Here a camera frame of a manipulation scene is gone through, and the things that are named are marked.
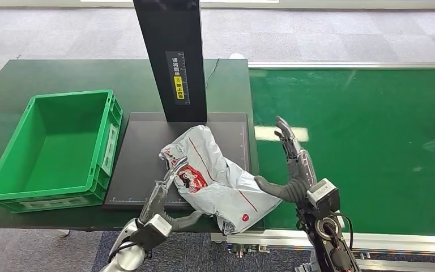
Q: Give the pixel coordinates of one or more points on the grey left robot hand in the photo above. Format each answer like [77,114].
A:
[157,201]

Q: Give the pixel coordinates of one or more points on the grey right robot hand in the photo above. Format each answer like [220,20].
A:
[296,176]

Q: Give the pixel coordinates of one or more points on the grey plastic mailer package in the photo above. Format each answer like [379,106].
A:
[217,180]

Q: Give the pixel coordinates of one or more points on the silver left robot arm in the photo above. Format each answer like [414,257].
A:
[125,251]

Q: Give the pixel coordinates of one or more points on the black inbound scanning machine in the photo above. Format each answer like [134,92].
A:
[142,157]

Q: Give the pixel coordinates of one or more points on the conveyor underside connector fitting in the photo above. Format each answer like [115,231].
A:
[245,249]

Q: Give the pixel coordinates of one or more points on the green conveyor belt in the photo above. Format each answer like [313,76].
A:
[382,131]

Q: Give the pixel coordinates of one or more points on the green plastic crate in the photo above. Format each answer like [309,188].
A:
[60,150]

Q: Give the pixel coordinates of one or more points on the black yellow label sticker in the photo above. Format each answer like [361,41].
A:
[178,77]

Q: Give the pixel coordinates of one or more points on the dark green table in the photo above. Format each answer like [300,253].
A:
[52,77]

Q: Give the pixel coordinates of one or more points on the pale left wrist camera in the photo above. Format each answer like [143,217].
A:
[152,232]

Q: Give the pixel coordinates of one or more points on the aluminium conveyor frame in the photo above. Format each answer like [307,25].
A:
[390,244]

